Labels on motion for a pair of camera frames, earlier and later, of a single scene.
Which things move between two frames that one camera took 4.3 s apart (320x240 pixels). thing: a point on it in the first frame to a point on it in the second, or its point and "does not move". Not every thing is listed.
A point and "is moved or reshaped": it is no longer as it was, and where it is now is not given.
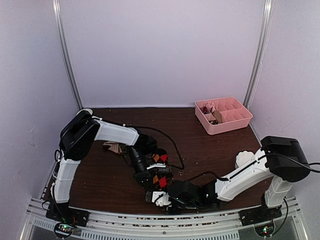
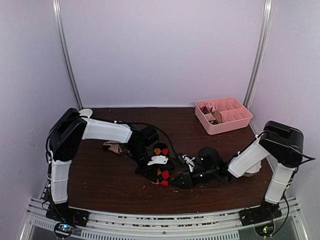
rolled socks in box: x=210 y=108 does not move
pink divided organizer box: x=218 y=115 does not move
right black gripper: x=172 y=211 to x=187 y=182
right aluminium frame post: x=257 y=66 does not move
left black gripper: x=144 y=176 to x=146 y=172
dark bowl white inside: x=84 y=112 does not move
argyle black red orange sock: x=162 y=178 is moved or reshaped
